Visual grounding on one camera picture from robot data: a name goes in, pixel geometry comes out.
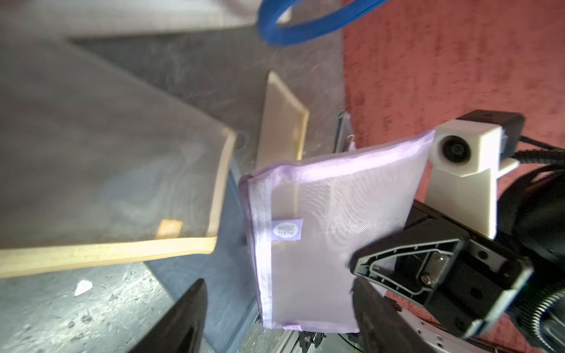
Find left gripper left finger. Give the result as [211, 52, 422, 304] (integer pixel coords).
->
[130, 279, 207, 353]

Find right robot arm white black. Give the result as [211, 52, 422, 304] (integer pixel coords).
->
[350, 136, 564, 352]

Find purple mesh pouch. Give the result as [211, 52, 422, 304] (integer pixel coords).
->
[239, 131, 435, 333]

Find beige mesh pouch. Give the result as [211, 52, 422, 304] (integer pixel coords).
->
[255, 71, 310, 169]

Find yellow trim mesh pouch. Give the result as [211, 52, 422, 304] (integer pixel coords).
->
[1, 38, 235, 278]

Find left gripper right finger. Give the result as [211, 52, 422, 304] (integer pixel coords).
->
[352, 277, 433, 353]

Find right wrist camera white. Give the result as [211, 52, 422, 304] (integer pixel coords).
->
[425, 110, 525, 239]

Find white canvas Doraemon tote bag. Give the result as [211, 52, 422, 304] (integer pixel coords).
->
[1, 1, 384, 46]

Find blue grey mesh pouch front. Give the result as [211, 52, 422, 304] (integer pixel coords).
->
[146, 161, 258, 352]

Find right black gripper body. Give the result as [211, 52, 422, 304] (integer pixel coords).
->
[350, 201, 534, 338]

